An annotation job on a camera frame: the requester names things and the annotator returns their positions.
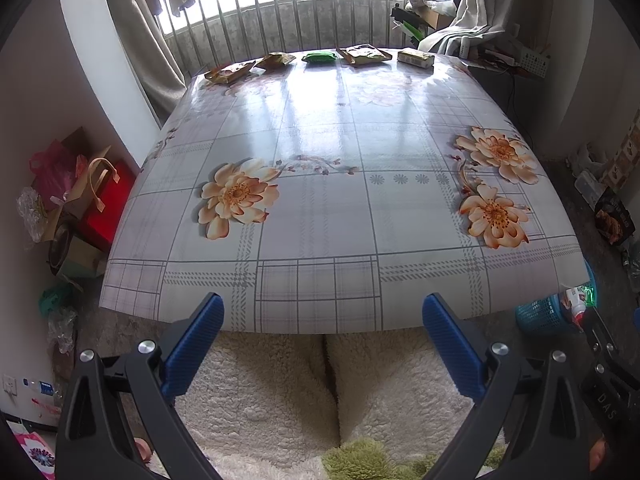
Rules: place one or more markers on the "green plastic bag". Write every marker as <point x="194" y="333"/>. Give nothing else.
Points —
<point x="55" y="300"/>

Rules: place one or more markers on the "patterned brown long box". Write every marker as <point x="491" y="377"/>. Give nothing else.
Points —
<point x="629" y="155"/>

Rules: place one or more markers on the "white wall socket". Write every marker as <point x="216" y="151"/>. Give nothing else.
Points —
<point x="9" y="385"/>

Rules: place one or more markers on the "pale draped curtain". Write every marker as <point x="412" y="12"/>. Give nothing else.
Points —
<point x="475" y="10"/>

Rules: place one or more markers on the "pink floral printed bag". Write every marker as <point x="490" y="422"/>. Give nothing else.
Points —
<point x="35" y="455"/>

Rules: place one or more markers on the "dark snack box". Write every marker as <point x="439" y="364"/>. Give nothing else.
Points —
<point x="614" y="217"/>

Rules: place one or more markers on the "pink plastic bag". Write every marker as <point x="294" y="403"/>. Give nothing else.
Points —
<point x="50" y="172"/>

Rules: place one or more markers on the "person's left leg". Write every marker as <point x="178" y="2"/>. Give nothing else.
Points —
<point x="260" y="400"/>

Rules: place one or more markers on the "brown paper bag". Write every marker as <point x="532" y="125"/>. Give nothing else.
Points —
<point x="82" y="180"/>

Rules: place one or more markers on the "small plastic water bottle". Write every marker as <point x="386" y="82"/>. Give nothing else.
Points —
<point x="42" y="386"/>

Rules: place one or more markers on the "pale green box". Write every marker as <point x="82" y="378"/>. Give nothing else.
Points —
<point x="82" y="260"/>

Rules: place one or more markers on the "dark grey cabinet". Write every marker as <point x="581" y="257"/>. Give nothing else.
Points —
<point x="500" y="90"/>

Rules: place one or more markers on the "yellow red snack packet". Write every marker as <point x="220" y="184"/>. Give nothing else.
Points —
<point x="227" y="72"/>

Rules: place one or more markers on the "green fluffy cloth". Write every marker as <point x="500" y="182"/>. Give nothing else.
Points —
<point x="370" y="460"/>

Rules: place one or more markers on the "large brown snack packet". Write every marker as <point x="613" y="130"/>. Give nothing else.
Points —
<point x="364" y="55"/>

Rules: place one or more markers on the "floral tablecloth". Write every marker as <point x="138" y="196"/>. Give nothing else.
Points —
<point x="325" y="210"/>

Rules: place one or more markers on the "crumpled clear plastic wrap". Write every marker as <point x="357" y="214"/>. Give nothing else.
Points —
<point x="32" y="210"/>

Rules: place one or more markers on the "small brown snack packet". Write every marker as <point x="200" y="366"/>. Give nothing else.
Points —
<point x="275" y="60"/>

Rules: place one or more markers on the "cardboard box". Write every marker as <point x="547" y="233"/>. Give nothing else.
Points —
<point x="437" y="17"/>

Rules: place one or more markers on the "pale yellow cracker pack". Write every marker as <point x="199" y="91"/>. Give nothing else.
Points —
<point x="415" y="58"/>

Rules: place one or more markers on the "red gift bag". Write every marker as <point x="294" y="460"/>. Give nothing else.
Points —
<point x="107" y="210"/>

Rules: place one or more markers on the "person's leg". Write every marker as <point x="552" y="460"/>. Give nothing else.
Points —
<point x="400" y="385"/>
<point x="260" y="400"/>

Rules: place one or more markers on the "clear plastic box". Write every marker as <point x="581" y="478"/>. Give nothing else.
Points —
<point x="587" y="186"/>

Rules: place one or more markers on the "crumpled clear plastic bag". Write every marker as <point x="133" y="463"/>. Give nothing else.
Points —
<point x="62" y="330"/>

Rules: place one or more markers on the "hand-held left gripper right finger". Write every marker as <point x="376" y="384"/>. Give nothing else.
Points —
<point x="450" y="345"/>

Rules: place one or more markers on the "beige curtain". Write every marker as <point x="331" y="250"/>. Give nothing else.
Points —
<point x="140" y="40"/>

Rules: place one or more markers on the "small green snack packet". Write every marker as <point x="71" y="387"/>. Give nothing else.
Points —
<point x="320" y="57"/>

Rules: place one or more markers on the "person's right leg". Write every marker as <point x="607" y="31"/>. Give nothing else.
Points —
<point x="400" y="385"/>

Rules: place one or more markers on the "blue plastic basket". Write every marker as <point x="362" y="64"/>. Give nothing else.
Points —
<point x="540" y="312"/>

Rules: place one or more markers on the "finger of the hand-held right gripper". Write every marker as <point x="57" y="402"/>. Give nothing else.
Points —
<point x="602" y="335"/>

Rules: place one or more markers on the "white perforated basket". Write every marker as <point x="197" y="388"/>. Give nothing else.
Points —
<point x="532" y="62"/>

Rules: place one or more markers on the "metal window railing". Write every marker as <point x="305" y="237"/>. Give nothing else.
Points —
<point x="300" y="25"/>

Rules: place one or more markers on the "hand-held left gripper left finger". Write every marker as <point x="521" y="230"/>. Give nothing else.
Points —
<point x="197" y="345"/>

